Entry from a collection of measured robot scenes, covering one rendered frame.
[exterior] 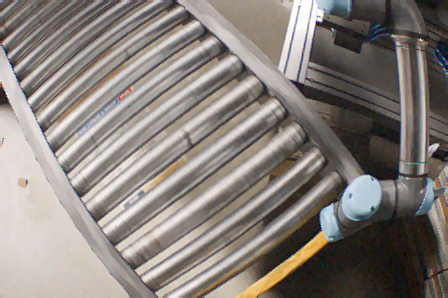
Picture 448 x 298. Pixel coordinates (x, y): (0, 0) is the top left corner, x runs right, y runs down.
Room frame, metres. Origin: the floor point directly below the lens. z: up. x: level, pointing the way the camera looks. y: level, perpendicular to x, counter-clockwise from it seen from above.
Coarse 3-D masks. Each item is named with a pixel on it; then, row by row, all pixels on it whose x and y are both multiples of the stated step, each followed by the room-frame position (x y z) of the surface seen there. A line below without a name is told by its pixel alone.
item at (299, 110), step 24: (192, 0) 0.80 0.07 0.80; (216, 24) 0.71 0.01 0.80; (240, 48) 0.64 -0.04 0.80; (264, 72) 0.59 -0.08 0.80; (264, 96) 0.56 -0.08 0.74; (288, 96) 0.53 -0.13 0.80; (288, 120) 0.50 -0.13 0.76; (312, 120) 0.48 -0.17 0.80; (312, 144) 0.44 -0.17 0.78; (336, 144) 0.43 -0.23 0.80; (336, 168) 0.38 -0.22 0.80; (360, 168) 0.38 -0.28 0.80
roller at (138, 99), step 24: (192, 48) 0.65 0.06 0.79; (216, 48) 0.65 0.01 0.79; (168, 72) 0.59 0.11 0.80; (192, 72) 0.60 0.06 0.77; (144, 96) 0.54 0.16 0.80; (96, 120) 0.49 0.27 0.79; (120, 120) 0.49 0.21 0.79; (72, 144) 0.44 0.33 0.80; (96, 144) 0.44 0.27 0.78; (72, 168) 0.39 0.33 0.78
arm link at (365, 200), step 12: (360, 180) 0.28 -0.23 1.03; (372, 180) 0.28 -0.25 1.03; (384, 180) 0.29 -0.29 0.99; (348, 192) 0.27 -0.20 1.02; (360, 192) 0.26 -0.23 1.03; (372, 192) 0.26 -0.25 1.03; (384, 192) 0.26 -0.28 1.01; (348, 204) 0.25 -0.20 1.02; (360, 204) 0.24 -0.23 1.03; (372, 204) 0.24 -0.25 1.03; (384, 204) 0.24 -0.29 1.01; (348, 216) 0.23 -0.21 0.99; (360, 216) 0.22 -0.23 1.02; (372, 216) 0.23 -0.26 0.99; (384, 216) 0.22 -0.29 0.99; (348, 228) 0.22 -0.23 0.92
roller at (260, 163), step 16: (288, 128) 0.47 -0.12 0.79; (272, 144) 0.43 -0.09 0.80; (288, 144) 0.43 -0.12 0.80; (304, 144) 0.44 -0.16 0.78; (256, 160) 0.40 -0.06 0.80; (272, 160) 0.40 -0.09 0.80; (224, 176) 0.37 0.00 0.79; (240, 176) 0.37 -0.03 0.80; (256, 176) 0.37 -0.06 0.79; (208, 192) 0.34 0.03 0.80; (224, 192) 0.34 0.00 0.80; (240, 192) 0.34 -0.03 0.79; (192, 208) 0.31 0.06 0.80; (208, 208) 0.31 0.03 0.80; (160, 224) 0.28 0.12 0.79; (176, 224) 0.28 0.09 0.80; (192, 224) 0.28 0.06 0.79; (144, 240) 0.24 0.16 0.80; (160, 240) 0.24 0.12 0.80; (176, 240) 0.25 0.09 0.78; (128, 256) 0.20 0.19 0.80; (144, 256) 0.20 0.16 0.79
